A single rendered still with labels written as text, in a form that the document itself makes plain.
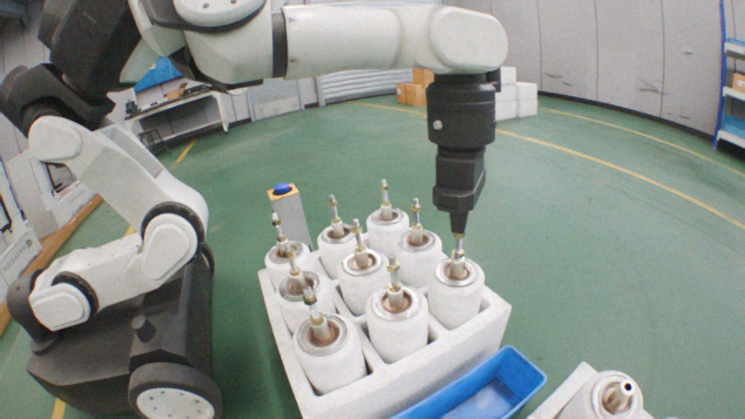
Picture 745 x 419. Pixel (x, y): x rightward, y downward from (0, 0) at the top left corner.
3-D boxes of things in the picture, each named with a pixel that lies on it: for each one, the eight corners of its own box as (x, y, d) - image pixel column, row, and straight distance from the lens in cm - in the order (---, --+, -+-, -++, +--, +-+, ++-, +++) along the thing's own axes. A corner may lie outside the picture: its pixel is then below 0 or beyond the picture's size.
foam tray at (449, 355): (332, 451, 61) (303, 419, 44) (279, 321, 82) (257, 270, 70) (495, 359, 69) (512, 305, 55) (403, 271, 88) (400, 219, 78)
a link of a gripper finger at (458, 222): (448, 229, 44) (449, 191, 41) (468, 233, 44) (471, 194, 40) (445, 234, 43) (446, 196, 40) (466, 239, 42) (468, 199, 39)
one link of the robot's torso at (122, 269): (36, 295, 85) (172, 200, 56) (66, 253, 99) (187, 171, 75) (77, 340, 89) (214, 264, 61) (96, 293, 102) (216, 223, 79)
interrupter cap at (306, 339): (323, 308, 46) (322, 306, 45) (361, 330, 42) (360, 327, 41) (287, 339, 43) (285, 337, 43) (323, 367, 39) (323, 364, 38)
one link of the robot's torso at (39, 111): (17, 146, 75) (36, 94, 70) (48, 135, 85) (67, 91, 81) (55, 179, 69) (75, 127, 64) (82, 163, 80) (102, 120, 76)
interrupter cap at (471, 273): (475, 293, 46) (475, 289, 46) (428, 284, 47) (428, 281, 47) (481, 263, 52) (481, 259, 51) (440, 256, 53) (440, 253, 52)
